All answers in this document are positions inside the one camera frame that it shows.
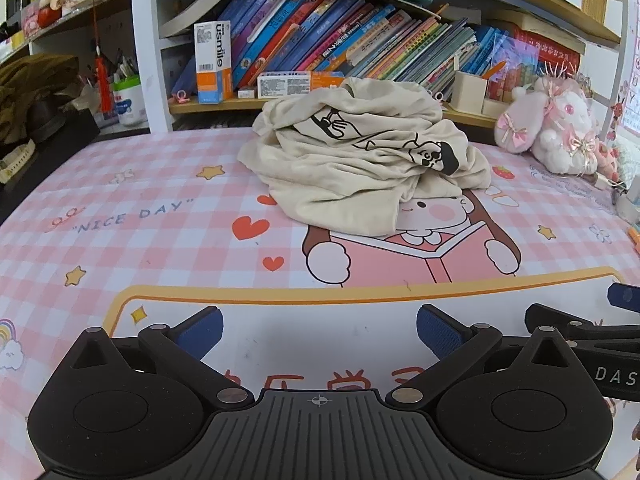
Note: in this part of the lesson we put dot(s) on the pink checked cartoon desk mat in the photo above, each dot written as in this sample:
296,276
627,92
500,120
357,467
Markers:
150,240

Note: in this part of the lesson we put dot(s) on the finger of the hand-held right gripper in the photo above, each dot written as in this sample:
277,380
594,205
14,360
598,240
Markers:
625,296
550,316

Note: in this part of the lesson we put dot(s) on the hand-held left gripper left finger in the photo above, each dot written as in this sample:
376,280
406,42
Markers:
200,332

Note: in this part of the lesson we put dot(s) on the cartoon wall poster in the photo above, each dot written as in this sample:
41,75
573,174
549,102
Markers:
627,110

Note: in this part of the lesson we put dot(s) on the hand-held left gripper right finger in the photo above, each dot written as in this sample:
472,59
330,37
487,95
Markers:
440,330

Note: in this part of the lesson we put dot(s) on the beige printed t-shirt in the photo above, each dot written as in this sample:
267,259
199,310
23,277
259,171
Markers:
350,185

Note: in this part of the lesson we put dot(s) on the cream wrist watch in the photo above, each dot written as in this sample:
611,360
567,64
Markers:
15,160

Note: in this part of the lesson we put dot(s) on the olive brown cloth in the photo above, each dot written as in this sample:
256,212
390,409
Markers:
35,80

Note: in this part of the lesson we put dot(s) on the thick white book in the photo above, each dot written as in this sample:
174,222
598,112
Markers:
205,5

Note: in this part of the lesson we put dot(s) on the red printed booklet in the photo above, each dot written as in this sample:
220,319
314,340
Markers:
555,52

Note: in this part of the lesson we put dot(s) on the beige pen holder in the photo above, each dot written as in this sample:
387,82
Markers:
469,92

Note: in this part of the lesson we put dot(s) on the white jar with green rim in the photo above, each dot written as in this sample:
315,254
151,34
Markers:
128,102

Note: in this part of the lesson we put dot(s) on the flat white orange box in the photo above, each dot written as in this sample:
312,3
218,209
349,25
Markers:
295,83

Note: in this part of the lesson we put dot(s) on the white and wood bookshelf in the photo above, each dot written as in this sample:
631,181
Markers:
145,35

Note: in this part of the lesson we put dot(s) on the row of colourful books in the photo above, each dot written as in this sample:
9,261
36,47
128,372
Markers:
325,35

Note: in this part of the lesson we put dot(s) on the pink plush rabbit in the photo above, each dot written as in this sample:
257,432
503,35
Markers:
550,125

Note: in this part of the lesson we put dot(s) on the tall white orange box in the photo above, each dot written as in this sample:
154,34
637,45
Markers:
212,60

